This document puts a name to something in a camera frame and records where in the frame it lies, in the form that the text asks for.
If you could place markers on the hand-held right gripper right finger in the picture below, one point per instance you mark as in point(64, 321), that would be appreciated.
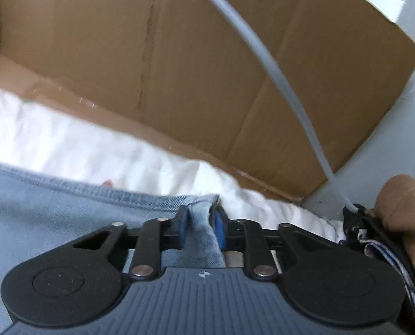
point(219, 229)

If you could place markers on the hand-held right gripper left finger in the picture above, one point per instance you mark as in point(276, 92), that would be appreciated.
point(183, 227)

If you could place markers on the light blue denim jeans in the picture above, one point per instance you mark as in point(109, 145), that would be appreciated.
point(47, 216)

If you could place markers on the cream bear print bed sheet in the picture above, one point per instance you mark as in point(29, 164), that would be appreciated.
point(89, 146)

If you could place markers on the flat brown cardboard sheet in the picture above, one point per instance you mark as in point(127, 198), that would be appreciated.
point(193, 59)

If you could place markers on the folded brown garment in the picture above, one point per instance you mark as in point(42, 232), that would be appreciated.
point(409, 223)

